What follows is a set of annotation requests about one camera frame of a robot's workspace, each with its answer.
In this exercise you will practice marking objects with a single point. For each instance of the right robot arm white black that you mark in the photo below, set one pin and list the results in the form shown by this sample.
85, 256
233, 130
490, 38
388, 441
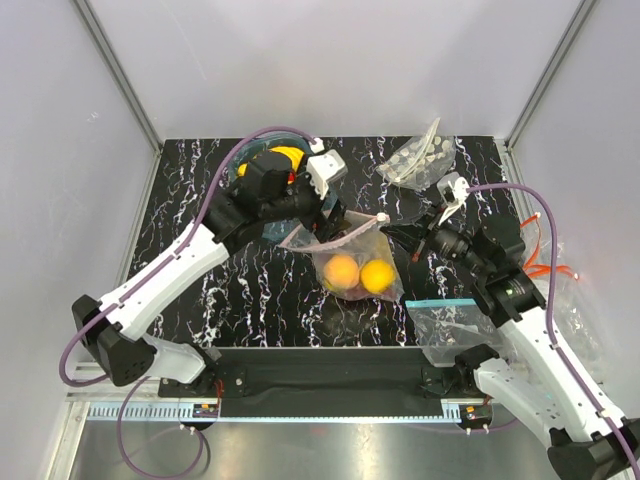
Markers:
586, 436

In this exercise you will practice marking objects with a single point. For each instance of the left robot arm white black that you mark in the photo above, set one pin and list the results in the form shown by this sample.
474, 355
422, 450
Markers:
113, 329

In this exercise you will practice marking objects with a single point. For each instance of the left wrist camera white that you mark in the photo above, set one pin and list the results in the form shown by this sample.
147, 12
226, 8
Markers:
325, 169

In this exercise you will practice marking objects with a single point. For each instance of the orange peach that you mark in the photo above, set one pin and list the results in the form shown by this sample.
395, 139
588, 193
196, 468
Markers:
341, 272

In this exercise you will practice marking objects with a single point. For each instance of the teal plastic fruit tray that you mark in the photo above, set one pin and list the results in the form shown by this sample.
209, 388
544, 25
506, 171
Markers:
277, 231

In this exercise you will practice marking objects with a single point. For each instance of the clear bag with white pieces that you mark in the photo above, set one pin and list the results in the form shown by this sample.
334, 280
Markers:
421, 161

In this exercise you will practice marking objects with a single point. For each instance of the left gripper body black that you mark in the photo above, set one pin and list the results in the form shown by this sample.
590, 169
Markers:
300, 201

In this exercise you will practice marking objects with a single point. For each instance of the pink zip top bag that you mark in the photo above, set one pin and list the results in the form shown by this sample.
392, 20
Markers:
363, 241

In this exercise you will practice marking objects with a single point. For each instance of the yellow lemon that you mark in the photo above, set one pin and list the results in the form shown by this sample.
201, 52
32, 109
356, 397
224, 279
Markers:
376, 276

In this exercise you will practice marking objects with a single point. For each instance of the orange zip top bag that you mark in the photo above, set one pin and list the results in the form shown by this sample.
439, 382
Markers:
536, 263

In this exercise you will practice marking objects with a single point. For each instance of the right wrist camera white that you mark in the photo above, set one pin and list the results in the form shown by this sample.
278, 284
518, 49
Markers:
453, 190

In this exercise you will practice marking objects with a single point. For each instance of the white cable duct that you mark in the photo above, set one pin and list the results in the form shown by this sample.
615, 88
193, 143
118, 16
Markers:
428, 412

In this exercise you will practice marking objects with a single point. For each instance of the yellow banana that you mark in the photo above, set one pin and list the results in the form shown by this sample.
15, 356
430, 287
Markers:
294, 154

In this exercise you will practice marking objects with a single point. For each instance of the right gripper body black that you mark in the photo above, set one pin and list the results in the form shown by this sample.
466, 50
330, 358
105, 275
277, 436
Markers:
456, 241

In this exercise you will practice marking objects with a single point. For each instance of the blue zip top bag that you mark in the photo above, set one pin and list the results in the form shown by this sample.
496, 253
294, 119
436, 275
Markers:
445, 328

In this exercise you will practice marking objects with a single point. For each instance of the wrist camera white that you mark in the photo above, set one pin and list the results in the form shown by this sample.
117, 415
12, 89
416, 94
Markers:
453, 190
325, 169

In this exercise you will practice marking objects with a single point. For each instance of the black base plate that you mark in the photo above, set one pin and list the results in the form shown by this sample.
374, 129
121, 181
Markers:
359, 377

